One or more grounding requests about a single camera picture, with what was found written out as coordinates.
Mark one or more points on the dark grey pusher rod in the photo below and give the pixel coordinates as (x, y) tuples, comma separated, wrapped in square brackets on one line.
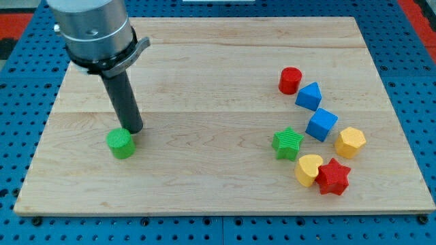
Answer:
[(124, 102)]

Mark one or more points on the green cylinder block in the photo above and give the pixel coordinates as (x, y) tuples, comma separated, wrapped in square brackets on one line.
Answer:
[(120, 143)]

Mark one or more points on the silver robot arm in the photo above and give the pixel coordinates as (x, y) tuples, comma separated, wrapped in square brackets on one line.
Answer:
[(100, 39)]

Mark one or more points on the wooden board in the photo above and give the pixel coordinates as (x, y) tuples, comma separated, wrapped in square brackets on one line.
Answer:
[(208, 92)]

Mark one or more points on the red cylinder block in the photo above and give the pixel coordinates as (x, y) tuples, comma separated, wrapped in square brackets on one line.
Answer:
[(290, 80)]

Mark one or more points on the green star block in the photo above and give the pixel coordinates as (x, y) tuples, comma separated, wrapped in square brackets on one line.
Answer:
[(287, 144)]

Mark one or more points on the blue triangle block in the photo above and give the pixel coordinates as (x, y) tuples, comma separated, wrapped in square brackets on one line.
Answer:
[(309, 97)]

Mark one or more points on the yellow heart block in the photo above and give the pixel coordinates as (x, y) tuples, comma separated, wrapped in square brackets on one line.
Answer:
[(306, 169)]

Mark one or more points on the blue cube block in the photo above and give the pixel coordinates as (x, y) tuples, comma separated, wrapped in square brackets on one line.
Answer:
[(321, 123)]

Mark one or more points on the red star block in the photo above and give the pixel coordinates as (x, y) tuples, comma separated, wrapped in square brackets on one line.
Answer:
[(333, 177)]

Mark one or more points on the yellow hexagon block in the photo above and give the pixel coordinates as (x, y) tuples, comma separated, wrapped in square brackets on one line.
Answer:
[(350, 142)]

